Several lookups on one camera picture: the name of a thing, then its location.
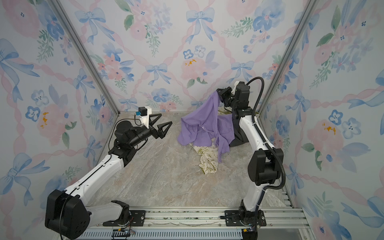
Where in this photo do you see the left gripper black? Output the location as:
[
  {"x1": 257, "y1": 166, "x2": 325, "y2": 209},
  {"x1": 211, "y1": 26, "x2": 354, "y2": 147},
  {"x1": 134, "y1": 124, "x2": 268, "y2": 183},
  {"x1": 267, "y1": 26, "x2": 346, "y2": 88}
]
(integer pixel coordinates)
[{"x1": 129, "y1": 114, "x2": 172, "y2": 150}]

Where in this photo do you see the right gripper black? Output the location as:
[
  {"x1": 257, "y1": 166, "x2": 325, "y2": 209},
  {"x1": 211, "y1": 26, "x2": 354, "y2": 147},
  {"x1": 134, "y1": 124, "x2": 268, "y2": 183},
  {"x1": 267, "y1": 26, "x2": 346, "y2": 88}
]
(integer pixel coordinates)
[{"x1": 216, "y1": 88, "x2": 238, "y2": 111}]

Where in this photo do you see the purple cloth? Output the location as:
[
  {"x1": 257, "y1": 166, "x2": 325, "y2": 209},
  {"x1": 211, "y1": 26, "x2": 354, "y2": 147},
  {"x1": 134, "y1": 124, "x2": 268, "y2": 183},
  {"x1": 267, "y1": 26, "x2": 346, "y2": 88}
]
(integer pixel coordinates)
[{"x1": 178, "y1": 92, "x2": 235, "y2": 162}]

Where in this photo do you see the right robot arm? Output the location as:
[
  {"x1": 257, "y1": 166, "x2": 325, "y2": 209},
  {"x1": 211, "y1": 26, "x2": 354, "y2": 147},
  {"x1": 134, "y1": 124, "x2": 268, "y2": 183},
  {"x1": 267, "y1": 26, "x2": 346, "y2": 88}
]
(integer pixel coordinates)
[{"x1": 217, "y1": 82, "x2": 286, "y2": 231}]

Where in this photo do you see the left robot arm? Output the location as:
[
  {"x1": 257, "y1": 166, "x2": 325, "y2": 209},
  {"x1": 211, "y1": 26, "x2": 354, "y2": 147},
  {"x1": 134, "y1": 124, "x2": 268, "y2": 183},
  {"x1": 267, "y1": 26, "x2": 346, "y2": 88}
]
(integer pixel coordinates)
[{"x1": 45, "y1": 114, "x2": 173, "y2": 240}]

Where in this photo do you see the dark grey cloth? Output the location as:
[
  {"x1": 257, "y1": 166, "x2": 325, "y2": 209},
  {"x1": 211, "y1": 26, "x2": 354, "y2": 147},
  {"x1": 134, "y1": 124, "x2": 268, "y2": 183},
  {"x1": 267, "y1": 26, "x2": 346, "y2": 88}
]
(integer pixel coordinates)
[{"x1": 230, "y1": 120, "x2": 249, "y2": 147}]

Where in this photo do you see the cream green printed cloth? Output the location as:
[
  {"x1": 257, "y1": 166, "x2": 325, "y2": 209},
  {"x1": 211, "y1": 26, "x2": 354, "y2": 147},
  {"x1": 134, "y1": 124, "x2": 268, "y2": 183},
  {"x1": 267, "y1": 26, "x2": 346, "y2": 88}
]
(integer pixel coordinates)
[{"x1": 193, "y1": 144, "x2": 219, "y2": 175}]

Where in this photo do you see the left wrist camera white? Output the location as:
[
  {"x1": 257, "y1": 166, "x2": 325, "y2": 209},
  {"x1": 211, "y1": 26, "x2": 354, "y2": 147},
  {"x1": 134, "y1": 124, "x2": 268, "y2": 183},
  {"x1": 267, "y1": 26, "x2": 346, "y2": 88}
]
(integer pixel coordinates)
[{"x1": 135, "y1": 107, "x2": 152, "y2": 129}]

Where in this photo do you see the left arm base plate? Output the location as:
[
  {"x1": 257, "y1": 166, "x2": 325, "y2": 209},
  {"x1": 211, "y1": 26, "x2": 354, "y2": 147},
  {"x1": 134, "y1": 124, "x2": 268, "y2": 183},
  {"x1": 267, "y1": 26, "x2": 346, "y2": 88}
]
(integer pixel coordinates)
[{"x1": 103, "y1": 210, "x2": 146, "y2": 227}]

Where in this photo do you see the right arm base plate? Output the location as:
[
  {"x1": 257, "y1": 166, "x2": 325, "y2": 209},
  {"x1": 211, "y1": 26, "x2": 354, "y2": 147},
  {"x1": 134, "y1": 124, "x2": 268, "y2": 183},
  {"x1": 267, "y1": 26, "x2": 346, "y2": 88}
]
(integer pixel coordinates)
[{"x1": 220, "y1": 210, "x2": 267, "y2": 228}]

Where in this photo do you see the right corner aluminium post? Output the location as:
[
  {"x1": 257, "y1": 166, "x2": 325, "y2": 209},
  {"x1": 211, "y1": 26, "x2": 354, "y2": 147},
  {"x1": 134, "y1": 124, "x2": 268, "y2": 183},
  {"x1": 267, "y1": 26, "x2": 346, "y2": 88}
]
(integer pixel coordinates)
[{"x1": 259, "y1": 0, "x2": 318, "y2": 115}]

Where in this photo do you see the corner aluminium post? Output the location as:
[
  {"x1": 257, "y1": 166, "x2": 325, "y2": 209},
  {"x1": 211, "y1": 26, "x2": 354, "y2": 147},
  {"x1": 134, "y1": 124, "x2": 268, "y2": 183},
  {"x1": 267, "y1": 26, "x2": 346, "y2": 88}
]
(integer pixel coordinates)
[
  {"x1": 259, "y1": 0, "x2": 318, "y2": 115},
  {"x1": 48, "y1": 1, "x2": 120, "y2": 116}
]

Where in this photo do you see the aluminium rail frame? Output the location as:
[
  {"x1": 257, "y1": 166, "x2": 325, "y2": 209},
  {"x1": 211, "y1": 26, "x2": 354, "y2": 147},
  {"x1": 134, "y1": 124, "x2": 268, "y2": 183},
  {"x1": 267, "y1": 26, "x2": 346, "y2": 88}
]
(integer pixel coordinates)
[{"x1": 74, "y1": 207, "x2": 315, "y2": 240}]

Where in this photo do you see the left corner aluminium post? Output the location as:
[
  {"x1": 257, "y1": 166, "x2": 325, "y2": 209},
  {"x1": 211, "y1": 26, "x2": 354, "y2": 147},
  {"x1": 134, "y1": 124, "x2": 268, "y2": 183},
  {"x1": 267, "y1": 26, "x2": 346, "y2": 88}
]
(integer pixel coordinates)
[{"x1": 48, "y1": 1, "x2": 120, "y2": 116}]

